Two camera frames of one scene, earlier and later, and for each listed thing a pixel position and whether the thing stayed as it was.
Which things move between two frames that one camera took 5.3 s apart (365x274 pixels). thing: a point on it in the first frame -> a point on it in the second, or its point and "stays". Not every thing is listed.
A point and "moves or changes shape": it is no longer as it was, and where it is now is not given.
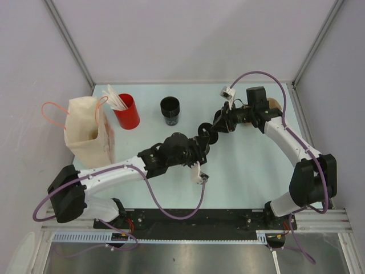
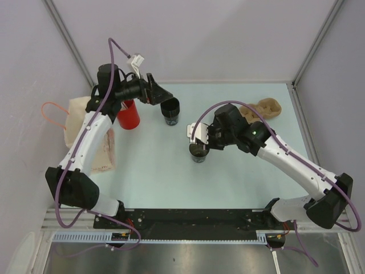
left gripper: x=198 y=144 -> x=150 y=92
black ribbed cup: x=170 y=108 stays
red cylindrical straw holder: x=128 y=119 stays
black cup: x=204 y=130 moves or changes shape
